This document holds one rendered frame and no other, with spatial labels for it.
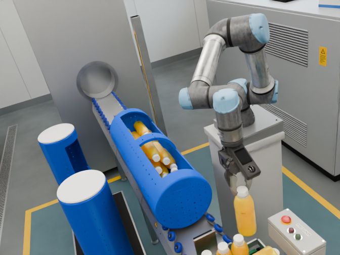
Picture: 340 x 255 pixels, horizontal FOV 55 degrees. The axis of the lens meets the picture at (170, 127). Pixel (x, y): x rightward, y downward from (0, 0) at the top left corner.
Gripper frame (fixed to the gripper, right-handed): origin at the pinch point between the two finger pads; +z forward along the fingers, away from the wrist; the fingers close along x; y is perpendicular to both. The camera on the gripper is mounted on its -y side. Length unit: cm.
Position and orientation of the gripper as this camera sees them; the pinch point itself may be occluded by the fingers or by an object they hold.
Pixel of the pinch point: (242, 190)
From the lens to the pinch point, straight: 113.2
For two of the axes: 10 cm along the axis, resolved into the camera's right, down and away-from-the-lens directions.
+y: -3.0, -3.8, 8.8
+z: 2.2, 8.7, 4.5
